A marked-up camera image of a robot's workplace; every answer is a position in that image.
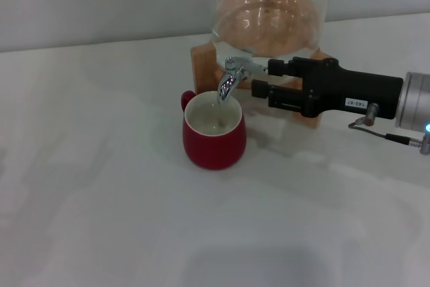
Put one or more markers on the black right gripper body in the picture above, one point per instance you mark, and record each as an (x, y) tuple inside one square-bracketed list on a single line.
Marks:
[(352, 88)]

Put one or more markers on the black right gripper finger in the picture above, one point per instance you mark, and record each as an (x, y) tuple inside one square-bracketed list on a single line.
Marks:
[(279, 93), (285, 67)]

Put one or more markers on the chrome faucet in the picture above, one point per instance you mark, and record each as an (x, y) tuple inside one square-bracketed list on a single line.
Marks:
[(228, 82)]

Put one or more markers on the red ceramic cup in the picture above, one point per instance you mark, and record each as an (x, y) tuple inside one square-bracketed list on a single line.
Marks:
[(215, 146)]

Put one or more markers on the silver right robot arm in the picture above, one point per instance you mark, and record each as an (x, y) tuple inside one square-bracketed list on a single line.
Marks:
[(416, 102)]

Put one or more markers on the glass water dispenser jar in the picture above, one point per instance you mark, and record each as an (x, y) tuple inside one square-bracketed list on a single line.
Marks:
[(268, 14)]

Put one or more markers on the wooden dispenser stand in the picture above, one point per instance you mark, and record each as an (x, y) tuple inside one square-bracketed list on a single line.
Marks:
[(201, 65)]

